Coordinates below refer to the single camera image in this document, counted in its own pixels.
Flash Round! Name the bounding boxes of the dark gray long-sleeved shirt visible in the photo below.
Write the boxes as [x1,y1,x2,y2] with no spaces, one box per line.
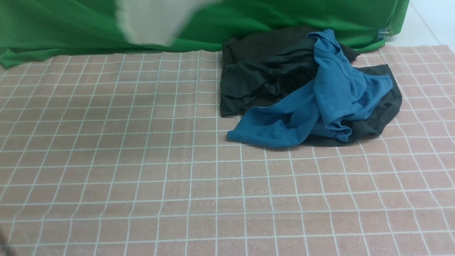
[219,26,403,147]

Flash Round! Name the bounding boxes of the blue shirt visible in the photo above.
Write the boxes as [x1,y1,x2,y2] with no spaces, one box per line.
[227,29,394,148]

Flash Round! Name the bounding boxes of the white shirt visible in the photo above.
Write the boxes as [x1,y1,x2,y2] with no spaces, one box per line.
[116,0,218,46]

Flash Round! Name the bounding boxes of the pink checkered tablecloth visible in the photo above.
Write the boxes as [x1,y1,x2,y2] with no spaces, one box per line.
[0,46,455,256]

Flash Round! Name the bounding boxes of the blue binder clip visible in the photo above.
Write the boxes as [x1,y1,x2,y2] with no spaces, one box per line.
[376,27,394,41]

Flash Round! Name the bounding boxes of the green backdrop cloth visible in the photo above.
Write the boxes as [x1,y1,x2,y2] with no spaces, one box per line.
[1,0,409,69]

